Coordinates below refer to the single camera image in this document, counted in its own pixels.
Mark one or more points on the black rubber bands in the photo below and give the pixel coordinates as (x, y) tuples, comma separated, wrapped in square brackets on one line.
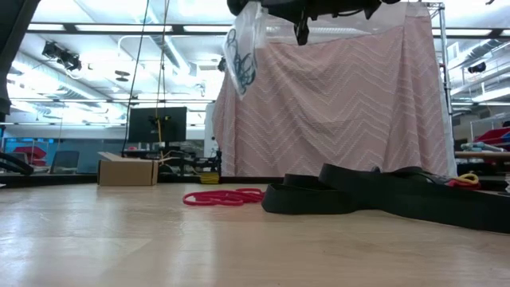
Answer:
[(311, 203)]

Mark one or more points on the clear plastic bag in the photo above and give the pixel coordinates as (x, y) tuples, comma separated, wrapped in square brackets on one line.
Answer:
[(251, 24)]

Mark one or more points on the black desk with equipment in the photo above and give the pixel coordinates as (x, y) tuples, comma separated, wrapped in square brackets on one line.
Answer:
[(191, 163)]

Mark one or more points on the pink chevron cloth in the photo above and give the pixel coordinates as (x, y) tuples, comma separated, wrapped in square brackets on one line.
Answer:
[(338, 111)]

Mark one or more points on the wooden workbench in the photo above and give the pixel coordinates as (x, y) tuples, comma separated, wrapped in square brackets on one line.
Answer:
[(482, 155)]

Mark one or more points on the small open cardboard box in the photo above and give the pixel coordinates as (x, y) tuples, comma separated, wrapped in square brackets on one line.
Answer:
[(127, 173)]

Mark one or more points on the red storage bin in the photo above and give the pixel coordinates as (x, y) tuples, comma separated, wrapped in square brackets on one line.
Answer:
[(32, 153)]

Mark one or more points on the red rubber bands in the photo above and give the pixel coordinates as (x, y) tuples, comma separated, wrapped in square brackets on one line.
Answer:
[(223, 197)]

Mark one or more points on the yellow striped block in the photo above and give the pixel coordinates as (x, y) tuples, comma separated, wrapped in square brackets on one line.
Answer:
[(210, 178)]

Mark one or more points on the black computer monitor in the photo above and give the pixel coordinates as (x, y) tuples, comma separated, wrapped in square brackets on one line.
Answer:
[(143, 123)]

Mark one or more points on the black aluminium table frame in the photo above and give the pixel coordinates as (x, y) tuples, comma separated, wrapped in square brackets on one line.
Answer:
[(60, 180)]

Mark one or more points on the red shelf bins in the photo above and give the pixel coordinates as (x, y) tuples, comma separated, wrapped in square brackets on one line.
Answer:
[(494, 136)]

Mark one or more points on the black spotlight fixture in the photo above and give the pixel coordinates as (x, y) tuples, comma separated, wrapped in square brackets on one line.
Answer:
[(63, 57)]

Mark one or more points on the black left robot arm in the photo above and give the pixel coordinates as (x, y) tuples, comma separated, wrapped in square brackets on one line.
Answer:
[(12, 40)]

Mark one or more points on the grey office chair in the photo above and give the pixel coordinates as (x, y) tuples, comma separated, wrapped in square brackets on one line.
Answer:
[(65, 161)]

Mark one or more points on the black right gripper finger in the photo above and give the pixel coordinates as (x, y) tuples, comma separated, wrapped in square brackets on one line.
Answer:
[(302, 34)]

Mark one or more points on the teal rubber bands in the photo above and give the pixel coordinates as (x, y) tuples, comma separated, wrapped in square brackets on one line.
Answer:
[(243, 68)]

